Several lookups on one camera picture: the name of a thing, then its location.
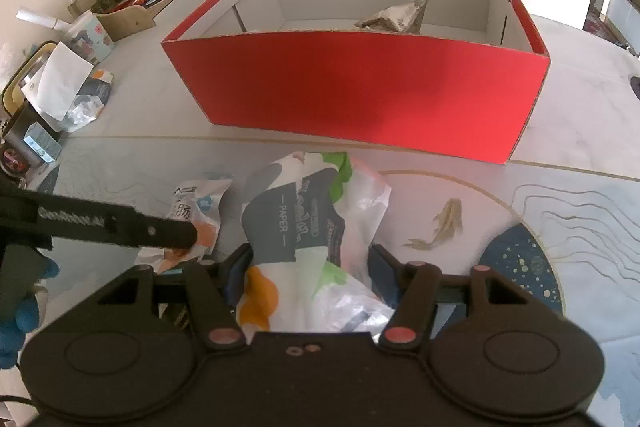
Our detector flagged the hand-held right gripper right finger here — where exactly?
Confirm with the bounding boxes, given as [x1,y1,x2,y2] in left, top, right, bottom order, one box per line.
[369,243,546,350]

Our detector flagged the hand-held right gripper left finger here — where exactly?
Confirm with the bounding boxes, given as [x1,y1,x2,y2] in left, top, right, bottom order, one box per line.
[95,243,253,350]

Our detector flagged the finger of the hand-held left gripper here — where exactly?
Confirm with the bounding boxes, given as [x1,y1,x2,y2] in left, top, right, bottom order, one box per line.
[30,193,198,250]

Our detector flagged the white sausage wrapper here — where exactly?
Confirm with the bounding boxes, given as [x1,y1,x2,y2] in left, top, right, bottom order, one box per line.
[135,177,235,275]

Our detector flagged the red cardboard box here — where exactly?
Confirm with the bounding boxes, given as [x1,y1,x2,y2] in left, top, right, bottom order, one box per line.
[161,0,551,166]

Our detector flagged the silver foil wrapper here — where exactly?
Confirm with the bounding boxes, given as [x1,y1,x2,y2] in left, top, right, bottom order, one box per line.
[355,0,435,34]

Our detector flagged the white printed desktop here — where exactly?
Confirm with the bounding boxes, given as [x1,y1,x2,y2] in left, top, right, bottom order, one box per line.
[0,7,640,427]

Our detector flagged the person's left hand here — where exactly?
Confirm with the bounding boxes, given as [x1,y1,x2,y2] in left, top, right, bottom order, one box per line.
[0,257,60,370]

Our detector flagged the dark round tin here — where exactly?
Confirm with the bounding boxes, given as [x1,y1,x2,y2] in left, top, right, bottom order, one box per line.
[0,144,31,178]

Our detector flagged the small teal box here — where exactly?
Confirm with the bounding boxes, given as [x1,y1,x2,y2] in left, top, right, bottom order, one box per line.
[24,122,63,162]

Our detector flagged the crumpled printed plastic bag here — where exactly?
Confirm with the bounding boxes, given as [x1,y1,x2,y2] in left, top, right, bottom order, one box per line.
[65,69,112,134]

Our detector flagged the cream rimmed tray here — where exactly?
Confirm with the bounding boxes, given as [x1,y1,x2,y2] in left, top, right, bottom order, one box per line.
[0,41,58,118]

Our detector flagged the white paper sheet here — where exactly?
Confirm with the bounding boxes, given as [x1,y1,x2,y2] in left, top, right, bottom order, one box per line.
[35,41,94,120]

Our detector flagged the blue patterned tissue box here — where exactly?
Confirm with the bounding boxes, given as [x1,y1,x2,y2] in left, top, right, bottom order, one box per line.
[62,13,115,62]

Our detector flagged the white paper roll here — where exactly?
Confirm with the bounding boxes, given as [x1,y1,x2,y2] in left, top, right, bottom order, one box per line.
[16,9,71,32]

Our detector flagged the light wooden box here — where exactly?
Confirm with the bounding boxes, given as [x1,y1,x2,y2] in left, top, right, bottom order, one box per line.
[95,4,156,42]

